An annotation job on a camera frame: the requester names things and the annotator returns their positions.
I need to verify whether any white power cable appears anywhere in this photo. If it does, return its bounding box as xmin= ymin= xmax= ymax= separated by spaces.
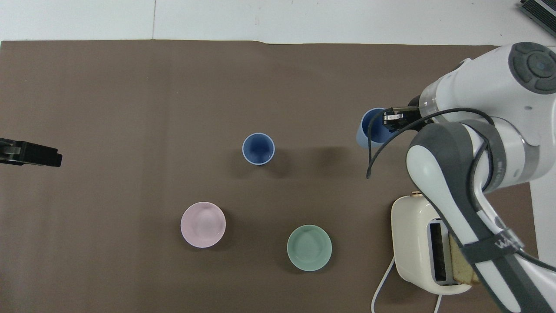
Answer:
xmin=371 ymin=256 xmax=442 ymax=313

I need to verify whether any green bowl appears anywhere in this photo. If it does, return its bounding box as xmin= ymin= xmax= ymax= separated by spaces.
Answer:
xmin=287 ymin=224 xmax=333 ymax=272

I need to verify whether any black cable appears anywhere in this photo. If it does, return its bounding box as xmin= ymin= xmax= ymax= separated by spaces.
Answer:
xmin=366 ymin=107 xmax=556 ymax=273

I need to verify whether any pink bowl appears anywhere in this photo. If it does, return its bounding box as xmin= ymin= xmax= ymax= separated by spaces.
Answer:
xmin=180 ymin=202 xmax=227 ymax=249

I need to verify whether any dark grey ribbed object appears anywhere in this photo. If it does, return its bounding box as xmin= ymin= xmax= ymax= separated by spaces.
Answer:
xmin=519 ymin=0 xmax=556 ymax=27

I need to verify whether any bread slice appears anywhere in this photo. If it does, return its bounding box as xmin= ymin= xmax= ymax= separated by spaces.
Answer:
xmin=449 ymin=234 xmax=481 ymax=286

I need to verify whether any blue cup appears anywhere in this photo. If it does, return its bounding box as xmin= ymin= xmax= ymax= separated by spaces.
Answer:
xmin=356 ymin=107 xmax=404 ymax=149
xmin=242 ymin=133 xmax=276 ymax=166

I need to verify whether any cream white toaster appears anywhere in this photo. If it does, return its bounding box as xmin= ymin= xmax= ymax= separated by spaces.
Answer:
xmin=391 ymin=191 xmax=475 ymax=296

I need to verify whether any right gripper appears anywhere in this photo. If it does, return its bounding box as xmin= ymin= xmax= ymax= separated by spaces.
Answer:
xmin=382 ymin=97 xmax=428 ymax=133

